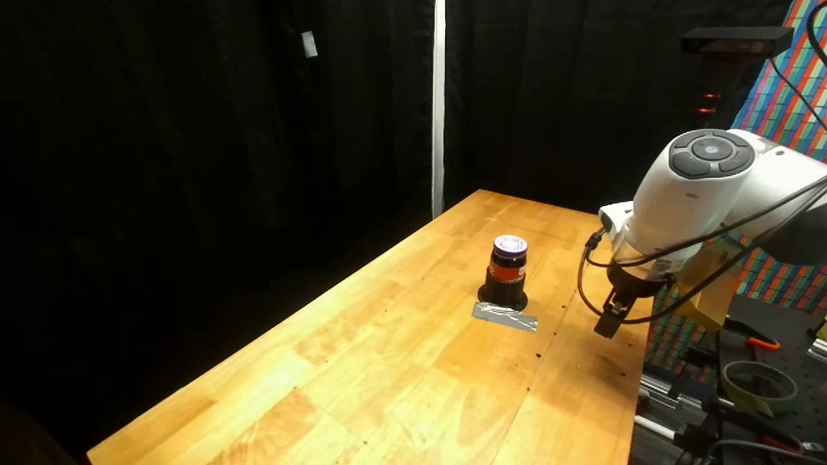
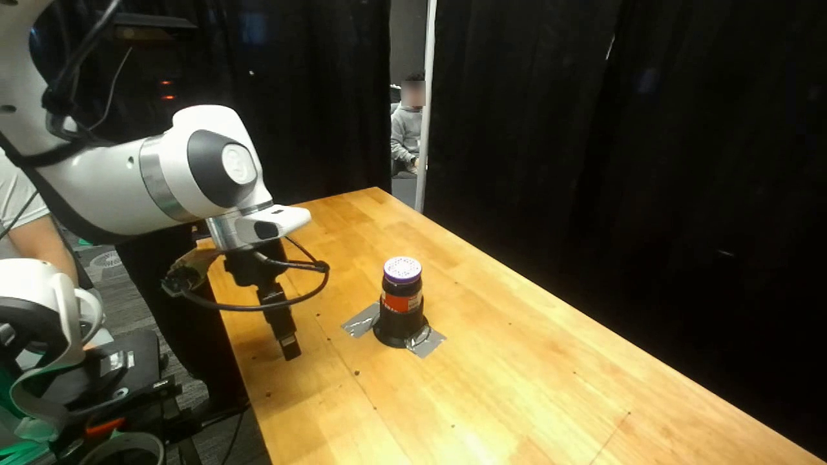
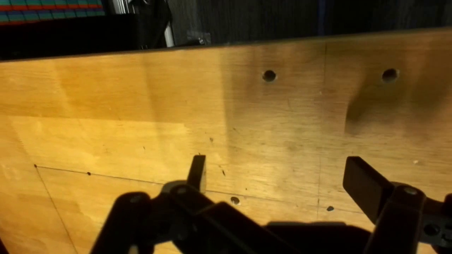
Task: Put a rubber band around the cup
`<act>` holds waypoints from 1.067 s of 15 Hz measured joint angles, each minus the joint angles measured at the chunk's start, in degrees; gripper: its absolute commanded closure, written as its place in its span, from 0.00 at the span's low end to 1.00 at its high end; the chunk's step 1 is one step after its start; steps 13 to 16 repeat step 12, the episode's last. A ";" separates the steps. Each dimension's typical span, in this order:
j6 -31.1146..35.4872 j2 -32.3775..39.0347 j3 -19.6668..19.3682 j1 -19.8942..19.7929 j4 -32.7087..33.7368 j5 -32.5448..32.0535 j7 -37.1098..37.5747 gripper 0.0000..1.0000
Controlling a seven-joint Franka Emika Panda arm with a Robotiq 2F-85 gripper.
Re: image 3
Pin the white vertical pole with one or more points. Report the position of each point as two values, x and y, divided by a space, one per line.
169 36

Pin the teal and red striped mat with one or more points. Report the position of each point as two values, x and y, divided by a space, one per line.
47 9

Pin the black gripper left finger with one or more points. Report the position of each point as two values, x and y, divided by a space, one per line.
189 221

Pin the black curtain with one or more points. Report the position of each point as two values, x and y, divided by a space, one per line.
330 16

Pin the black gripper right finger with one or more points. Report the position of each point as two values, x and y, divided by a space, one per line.
401 221

